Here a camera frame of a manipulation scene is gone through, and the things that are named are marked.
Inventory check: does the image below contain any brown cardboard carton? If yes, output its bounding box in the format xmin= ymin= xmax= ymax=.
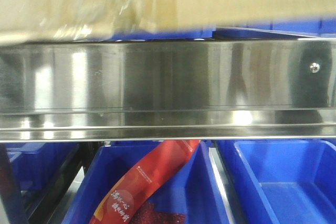
xmin=1 ymin=0 xmax=335 ymax=45

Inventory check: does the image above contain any blue bin lower shelf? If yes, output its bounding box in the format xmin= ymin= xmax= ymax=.
xmin=63 ymin=139 xmax=229 ymax=223

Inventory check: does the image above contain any red printed package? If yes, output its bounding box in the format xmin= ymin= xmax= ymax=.
xmin=89 ymin=139 xmax=201 ymax=223

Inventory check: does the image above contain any empty blue bin right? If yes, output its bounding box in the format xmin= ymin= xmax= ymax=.
xmin=217 ymin=140 xmax=335 ymax=223

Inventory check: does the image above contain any blue bin far left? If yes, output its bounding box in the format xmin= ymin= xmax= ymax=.
xmin=5 ymin=142 xmax=78 ymax=191

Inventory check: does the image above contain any steel shelf front rail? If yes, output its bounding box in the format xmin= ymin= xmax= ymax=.
xmin=1 ymin=38 xmax=335 ymax=142

